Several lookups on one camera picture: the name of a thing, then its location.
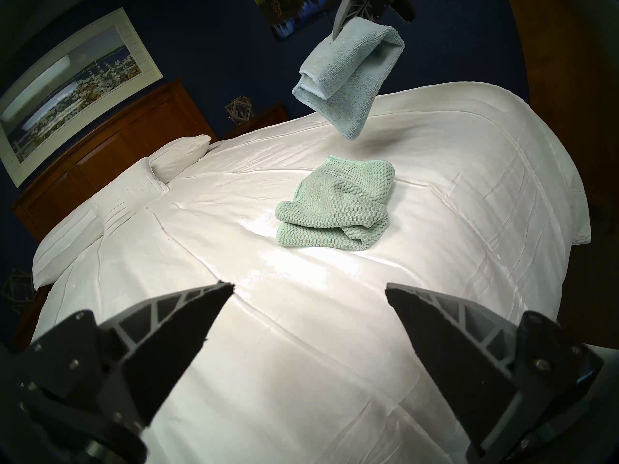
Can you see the brown wooden nightstand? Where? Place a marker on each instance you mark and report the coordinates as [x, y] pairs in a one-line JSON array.
[[266, 117], [34, 313]]

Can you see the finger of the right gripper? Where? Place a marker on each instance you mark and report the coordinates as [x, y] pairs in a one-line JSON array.
[[402, 4], [350, 6]]

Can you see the long white pillow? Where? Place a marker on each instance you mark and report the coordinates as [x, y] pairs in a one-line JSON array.
[[179, 153], [67, 245]]

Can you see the white bed comforter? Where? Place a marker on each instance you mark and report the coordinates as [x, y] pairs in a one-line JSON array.
[[290, 323]]

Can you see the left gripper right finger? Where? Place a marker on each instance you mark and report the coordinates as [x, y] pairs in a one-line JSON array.
[[459, 361]]

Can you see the forest lake canvas print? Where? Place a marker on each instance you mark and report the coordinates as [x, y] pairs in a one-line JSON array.
[[290, 13]]

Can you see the light blue hand towel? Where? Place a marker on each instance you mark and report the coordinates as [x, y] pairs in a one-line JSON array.
[[348, 71]]

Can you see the brown wooden headboard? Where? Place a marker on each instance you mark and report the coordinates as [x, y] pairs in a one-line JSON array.
[[121, 139]]

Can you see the framed flower seascape picture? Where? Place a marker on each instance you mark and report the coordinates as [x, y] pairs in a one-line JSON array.
[[72, 91]]

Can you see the mint green waffle towel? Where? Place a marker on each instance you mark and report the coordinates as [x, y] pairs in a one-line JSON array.
[[333, 207]]

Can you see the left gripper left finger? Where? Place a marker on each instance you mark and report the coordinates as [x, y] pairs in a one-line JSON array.
[[159, 352]]

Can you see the square pleated white pillow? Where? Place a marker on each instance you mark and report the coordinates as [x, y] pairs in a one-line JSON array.
[[130, 190]]

